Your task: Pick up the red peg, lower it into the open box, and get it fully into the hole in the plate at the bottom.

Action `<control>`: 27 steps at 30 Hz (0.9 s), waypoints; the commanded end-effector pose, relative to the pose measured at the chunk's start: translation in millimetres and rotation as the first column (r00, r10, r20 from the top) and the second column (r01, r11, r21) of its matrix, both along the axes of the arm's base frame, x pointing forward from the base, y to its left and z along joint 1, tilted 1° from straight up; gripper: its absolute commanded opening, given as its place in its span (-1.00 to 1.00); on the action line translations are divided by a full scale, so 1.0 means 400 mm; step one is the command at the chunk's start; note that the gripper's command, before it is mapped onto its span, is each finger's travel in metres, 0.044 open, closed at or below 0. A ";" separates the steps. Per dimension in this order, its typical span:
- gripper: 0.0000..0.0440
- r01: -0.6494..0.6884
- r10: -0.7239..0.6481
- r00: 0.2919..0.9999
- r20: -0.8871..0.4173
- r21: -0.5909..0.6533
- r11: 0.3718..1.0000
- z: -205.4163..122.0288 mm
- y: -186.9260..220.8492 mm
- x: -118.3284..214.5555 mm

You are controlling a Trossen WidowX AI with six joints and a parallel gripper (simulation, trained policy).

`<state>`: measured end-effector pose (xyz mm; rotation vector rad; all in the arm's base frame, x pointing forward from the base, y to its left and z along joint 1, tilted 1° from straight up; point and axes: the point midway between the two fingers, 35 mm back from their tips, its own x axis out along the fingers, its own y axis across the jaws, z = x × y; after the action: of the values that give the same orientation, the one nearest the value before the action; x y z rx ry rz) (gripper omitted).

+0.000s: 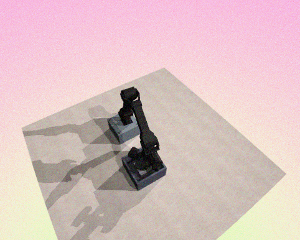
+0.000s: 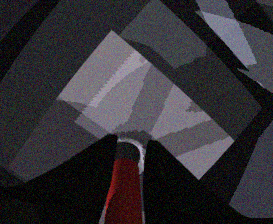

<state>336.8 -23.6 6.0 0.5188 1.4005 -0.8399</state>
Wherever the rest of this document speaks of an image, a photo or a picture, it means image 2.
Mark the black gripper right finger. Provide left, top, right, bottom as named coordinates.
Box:
left=143, top=140, right=273, bottom=224

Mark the dark red peg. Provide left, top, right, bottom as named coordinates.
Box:
left=104, top=157, right=143, bottom=224

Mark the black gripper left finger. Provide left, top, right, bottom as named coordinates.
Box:
left=0, top=135, right=119, bottom=224

